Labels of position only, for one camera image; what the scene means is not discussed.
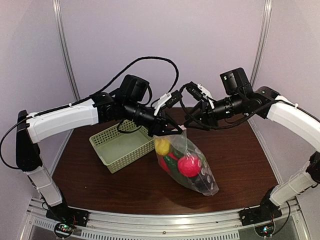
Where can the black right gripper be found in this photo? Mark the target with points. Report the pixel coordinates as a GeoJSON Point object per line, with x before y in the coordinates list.
{"type": "Point", "coordinates": [206, 114]}

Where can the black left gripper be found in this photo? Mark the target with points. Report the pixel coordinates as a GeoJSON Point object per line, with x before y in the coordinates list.
{"type": "Point", "coordinates": [158, 127]}

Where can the yellow toy corn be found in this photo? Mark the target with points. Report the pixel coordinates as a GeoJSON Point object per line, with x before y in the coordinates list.
{"type": "Point", "coordinates": [162, 146]}

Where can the clear zip top bag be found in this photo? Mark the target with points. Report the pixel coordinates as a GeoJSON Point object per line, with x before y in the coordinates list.
{"type": "Point", "coordinates": [180, 147]}

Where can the red toy strawberry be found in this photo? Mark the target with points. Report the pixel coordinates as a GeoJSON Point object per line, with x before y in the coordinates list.
{"type": "Point", "coordinates": [163, 165]}

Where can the green toy cucumber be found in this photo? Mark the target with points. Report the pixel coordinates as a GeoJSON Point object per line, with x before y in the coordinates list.
{"type": "Point", "coordinates": [172, 166]}

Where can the red toy apple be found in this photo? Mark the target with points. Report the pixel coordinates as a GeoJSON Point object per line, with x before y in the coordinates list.
{"type": "Point", "coordinates": [189, 166]}

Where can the purple toy eggplant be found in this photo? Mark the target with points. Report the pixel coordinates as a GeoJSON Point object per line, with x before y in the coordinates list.
{"type": "Point", "coordinates": [205, 184]}

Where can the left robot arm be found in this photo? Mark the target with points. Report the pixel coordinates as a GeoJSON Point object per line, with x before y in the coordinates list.
{"type": "Point", "coordinates": [121, 104]}

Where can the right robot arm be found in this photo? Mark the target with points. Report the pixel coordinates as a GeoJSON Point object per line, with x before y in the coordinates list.
{"type": "Point", "coordinates": [242, 103]}

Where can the green plastic basket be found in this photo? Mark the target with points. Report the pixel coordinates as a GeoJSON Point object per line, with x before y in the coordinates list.
{"type": "Point", "coordinates": [121, 144]}

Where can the right circuit board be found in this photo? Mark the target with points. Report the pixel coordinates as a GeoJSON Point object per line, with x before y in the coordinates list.
{"type": "Point", "coordinates": [264, 230]}

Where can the circuit board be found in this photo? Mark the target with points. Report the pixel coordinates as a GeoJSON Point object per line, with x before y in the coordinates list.
{"type": "Point", "coordinates": [264, 230]}
{"type": "Point", "coordinates": [63, 230]}

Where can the left circuit board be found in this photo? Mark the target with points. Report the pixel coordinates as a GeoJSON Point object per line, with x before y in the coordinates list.
{"type": "Point", "coordinates": [63, 230]}

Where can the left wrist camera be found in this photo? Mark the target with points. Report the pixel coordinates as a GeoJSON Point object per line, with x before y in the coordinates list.
{"type": "Point", "coordinates": [167, 100]}

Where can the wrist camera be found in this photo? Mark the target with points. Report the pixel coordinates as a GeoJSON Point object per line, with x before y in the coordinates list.
{"type": "Point", "coordinates": [167, 100]}
{"type": "Point", "coordinates": [199, 92]}

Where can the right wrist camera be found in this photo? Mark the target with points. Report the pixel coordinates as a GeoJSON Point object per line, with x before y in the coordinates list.
{"type": "Point", "coordinates": [199, 92]}

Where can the aluminium front frame rail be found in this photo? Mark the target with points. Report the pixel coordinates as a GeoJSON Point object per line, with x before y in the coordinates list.
{"type": "Point", "coordinates": [220, 225]}

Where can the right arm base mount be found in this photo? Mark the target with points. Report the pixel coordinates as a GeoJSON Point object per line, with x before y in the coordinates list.
{"type": "Point", "coordinates": [259, 214]}

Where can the right aluminium corner post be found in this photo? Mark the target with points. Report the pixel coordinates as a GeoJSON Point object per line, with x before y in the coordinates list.
{"type": "Point", "coordinates": [263, 36]}

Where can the aluminium corner post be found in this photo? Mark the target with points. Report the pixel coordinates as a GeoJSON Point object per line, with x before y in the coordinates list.
{"type": "Point", "coordinates": [64, 49]}
{"type": "Point", "coordinates": [263, 36]}

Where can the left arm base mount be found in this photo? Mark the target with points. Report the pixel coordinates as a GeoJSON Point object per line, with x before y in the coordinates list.
{"type": "Point", "coordinates": [69, 215]}

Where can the left aluminium corner post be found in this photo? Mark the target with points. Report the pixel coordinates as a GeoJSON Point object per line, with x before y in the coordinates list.
{"type": "Point", "coordinates": [64, 49]}

